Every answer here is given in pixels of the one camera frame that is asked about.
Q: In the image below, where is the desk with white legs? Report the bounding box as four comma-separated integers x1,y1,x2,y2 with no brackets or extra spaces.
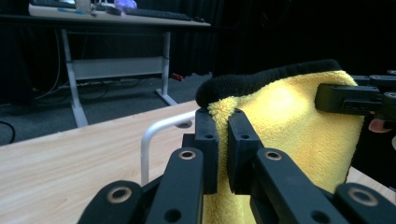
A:
27,2,213,129

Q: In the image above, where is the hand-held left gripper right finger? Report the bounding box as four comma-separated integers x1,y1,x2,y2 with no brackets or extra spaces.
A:
226,108,266,196

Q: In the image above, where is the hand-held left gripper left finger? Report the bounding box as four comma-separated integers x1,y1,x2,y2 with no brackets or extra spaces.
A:
181,107,220,196

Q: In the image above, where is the white wire rack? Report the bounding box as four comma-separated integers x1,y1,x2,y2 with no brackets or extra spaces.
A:
139,109,200,188

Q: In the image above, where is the yellow cloth with black edge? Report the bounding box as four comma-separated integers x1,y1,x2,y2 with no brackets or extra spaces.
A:
194,58,366,224

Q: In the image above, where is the purple object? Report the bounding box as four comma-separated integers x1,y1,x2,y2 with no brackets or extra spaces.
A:
113,0,138,12

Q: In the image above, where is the black keyboard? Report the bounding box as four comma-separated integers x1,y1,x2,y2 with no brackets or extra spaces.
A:
123,7,194,22

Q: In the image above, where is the black cable under table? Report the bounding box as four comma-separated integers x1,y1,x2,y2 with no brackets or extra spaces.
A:
0,119,17,146

